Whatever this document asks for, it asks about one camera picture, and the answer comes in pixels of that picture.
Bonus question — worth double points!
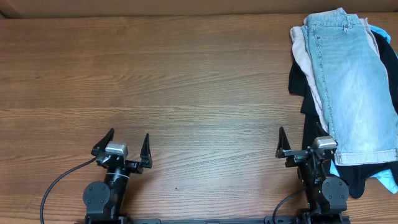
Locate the black garment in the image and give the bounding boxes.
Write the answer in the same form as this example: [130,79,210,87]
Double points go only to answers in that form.
[288,38,397,183]

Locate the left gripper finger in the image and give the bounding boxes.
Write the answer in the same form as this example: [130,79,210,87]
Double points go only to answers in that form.
[91,128,114,156]
[140,133,152,169]

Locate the light blue denim shorts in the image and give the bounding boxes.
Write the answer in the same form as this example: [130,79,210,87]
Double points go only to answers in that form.
[302,8,397,166]

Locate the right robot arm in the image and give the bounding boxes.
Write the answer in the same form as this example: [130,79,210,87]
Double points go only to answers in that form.
[271,124,350,224]

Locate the beige shorts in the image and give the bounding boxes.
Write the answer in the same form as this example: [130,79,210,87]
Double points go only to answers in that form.
[289,10,380,133]

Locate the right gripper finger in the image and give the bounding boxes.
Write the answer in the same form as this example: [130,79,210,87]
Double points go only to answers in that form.
[315,122,329,137]
[275,126,291,158]

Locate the light blue garment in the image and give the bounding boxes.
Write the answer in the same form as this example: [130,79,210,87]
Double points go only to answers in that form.
[328,25,397,198]

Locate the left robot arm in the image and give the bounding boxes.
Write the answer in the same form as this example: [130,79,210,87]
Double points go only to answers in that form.
[83,129,152,224]

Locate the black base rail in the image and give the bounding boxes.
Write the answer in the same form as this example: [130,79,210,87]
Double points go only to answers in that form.
[74,215,351,224]

